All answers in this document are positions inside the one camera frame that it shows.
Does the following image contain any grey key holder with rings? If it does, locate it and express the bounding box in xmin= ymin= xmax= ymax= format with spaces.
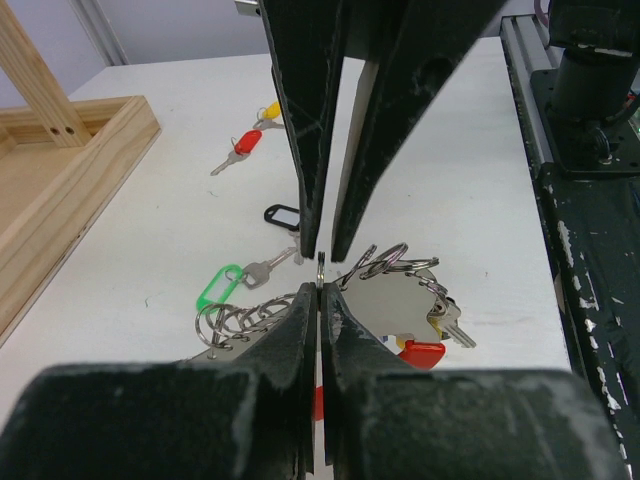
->
xmin=188 ymin=243 xmax=476 ymax=369

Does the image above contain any wooden clothes rack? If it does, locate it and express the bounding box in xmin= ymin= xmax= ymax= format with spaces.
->
xmin=1 ymin=3 xmax=161 ymax=340

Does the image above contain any yellow tag key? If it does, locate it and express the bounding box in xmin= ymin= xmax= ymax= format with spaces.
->
xmin=253 ymin=101 xmax=285 ymax=131

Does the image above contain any black tag key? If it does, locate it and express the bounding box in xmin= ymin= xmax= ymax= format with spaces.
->
xmin=263 ymin=204 xmax=304 ymax=265

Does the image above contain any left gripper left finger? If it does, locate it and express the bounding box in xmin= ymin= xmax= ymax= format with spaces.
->
xmin=1 ymin=283 xmax=318 ymax=479

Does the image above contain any green tag key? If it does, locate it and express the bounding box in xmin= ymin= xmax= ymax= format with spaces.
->
xmin=195 ymin=247 xmax=297 ymax=311

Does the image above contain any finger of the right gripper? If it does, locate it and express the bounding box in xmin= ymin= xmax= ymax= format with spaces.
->
xmin=259 ymin=0 xmax=345 ymax=258
xmin=331 ymin=1 xmax=503 ymax=262

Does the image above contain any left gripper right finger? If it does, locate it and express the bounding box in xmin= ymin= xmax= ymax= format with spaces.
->
xmin=320 ymin=284 xmax=628 ymax=479

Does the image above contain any red tag key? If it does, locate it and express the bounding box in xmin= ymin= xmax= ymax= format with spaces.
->
xmin=210 ymin=129 xmax=262 ymax=176

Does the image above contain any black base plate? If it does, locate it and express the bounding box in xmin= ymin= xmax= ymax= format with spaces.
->
xmin=500 ymin=1 xmax=639 ymax=479

